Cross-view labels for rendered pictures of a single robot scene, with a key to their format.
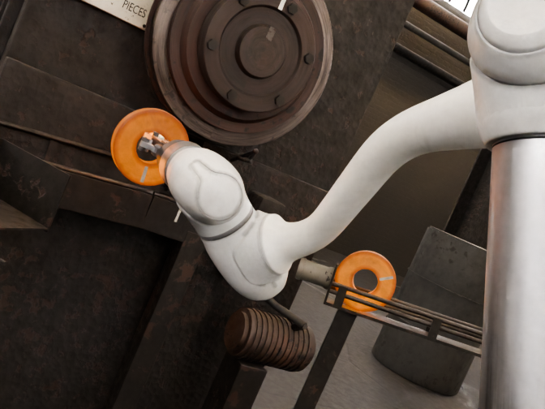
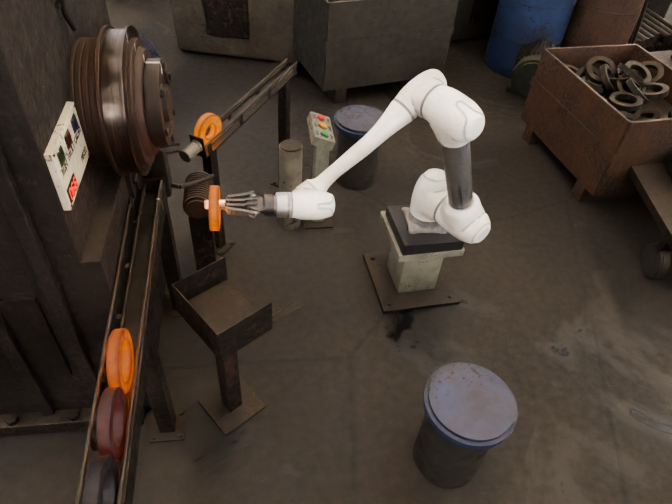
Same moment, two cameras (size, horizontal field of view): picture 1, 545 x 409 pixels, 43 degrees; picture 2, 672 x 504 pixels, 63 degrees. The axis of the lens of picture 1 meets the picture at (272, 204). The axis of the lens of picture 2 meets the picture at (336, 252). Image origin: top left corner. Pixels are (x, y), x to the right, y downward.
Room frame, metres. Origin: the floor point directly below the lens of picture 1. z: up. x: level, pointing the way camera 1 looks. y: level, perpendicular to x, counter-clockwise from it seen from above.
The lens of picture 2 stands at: (0.57, 1.50, 2.06)
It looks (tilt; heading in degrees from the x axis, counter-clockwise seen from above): 44 degrees down; 287
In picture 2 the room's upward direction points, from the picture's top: 5 degrees clockwise
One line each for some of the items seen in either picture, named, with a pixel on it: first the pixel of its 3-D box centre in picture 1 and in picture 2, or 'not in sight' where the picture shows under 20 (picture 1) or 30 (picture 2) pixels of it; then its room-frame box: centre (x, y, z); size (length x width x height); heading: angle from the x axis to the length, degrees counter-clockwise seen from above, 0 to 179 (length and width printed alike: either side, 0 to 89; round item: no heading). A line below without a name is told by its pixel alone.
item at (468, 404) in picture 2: not in sight; (457, 430); (0.38, 0.38, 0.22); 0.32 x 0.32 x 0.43
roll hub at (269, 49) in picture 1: (258, 51); (161, 103); (1.63, 0.17, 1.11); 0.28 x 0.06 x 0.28; 119
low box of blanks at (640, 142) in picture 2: not in sight; (613, 120); (-0.09, -2.07, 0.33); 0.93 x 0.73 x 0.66; 126
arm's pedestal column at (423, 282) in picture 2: not in sight; (414, 258); (0.77, -0.48, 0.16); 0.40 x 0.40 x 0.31; 33
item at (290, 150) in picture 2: not in sight; (290, 186); (1.52, -0.62, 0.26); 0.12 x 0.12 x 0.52
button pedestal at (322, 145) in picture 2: not in sight; (319, 173); (1.40, -0.73, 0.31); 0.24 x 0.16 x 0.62; 119
